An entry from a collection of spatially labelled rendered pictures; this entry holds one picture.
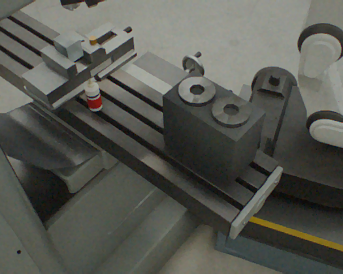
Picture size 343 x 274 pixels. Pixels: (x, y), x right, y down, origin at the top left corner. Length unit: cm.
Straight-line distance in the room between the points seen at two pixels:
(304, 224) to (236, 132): 79
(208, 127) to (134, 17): 227
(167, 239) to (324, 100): 85
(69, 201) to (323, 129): 88
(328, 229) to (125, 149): 87
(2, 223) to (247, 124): 60
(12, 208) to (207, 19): 235
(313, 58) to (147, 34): 182
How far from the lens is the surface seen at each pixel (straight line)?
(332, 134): 156
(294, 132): 169
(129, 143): 117
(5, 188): 102
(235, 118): 96
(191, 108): 99
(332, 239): 168
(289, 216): 167
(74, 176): 127
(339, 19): 132
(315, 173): 160
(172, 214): 185
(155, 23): 310
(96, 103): 123
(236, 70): 275
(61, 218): 134
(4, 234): 109
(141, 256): 178
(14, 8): 90
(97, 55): 130
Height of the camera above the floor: 183
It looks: 51 degrees down
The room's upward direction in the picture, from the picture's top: 1 degrees counter-clockwise
